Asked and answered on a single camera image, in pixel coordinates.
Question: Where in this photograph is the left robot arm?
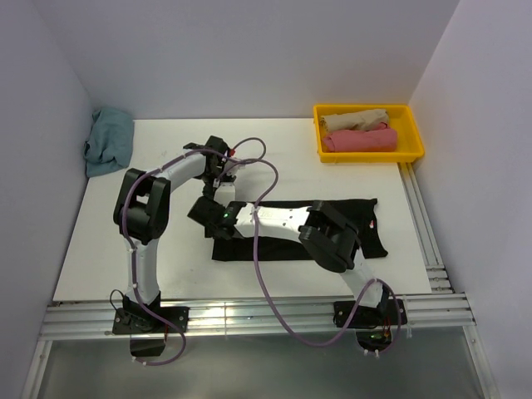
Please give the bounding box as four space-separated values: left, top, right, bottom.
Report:
113 136 234 332

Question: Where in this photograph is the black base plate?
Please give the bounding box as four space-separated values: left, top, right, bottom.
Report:
330 298 408 329
111 303 190 335

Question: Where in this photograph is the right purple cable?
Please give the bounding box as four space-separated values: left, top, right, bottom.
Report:
212 160 403 357

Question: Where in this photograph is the black t-shirt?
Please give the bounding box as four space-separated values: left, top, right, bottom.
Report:
211 199 388 262

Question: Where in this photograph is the yellow plastic bin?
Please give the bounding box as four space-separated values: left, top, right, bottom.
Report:
313 104 425 163

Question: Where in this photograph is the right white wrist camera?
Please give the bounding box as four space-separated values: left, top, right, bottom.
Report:
213 180 236 207

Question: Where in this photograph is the pink rolled t-shirt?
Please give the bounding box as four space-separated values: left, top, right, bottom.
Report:
323 128 397 152

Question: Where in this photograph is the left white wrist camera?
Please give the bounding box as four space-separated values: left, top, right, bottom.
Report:
222 148 245 177

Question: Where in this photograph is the purple cable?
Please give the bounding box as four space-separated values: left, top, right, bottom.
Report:
120 136 268 367
212 160 403 357

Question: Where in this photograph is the beige rolled t-shirt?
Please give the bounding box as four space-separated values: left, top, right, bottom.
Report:
320 109 389 131

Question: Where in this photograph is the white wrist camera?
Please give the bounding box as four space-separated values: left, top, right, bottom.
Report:
222 148 245 177
213 180 236 207

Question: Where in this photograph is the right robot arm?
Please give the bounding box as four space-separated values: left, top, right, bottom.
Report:
188 197 389 324

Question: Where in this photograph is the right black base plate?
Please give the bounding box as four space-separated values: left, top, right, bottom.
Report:
330 298 408 329

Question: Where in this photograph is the blue crumpled t-shirt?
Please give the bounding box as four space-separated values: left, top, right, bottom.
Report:
83 106 134 178

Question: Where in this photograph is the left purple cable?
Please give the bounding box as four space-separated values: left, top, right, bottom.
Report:
120 136 268 367

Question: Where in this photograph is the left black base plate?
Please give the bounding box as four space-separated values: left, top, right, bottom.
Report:
111 303 190 335

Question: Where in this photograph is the aluminium mounting rail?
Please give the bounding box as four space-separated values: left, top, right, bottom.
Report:
37 293 475 341

